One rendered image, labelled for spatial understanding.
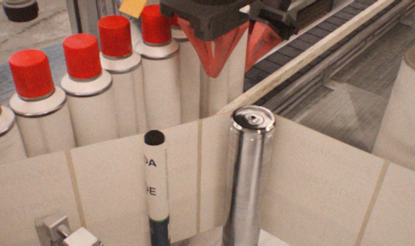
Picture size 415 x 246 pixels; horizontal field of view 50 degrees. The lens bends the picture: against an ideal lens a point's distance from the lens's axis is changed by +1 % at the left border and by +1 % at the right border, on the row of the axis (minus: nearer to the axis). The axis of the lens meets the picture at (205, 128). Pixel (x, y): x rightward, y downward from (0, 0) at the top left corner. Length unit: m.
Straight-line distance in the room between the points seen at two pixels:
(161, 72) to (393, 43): 0.69
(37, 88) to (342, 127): 0.45
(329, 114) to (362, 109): 0.06
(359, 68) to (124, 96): 0.59
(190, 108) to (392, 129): 0.25
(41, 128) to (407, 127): 0.37
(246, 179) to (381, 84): 0.59
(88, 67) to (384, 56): 0.73
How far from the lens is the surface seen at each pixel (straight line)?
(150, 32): 0.50
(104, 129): 0.48
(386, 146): 0.54
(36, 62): 0.42
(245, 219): 0.42
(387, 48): 1.08
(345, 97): 0.77
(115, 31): 0.47
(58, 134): 0.45
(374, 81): 0.94
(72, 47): 0.44
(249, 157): 0.37
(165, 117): 0.55
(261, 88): 0.69
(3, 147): 0.43
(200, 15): 0.44
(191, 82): 0.58
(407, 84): 0.50
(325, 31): 0.99
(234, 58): 0.65
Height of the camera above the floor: 1.28
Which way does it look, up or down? 38 degrees down
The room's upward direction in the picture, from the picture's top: 2 degrees clockwise
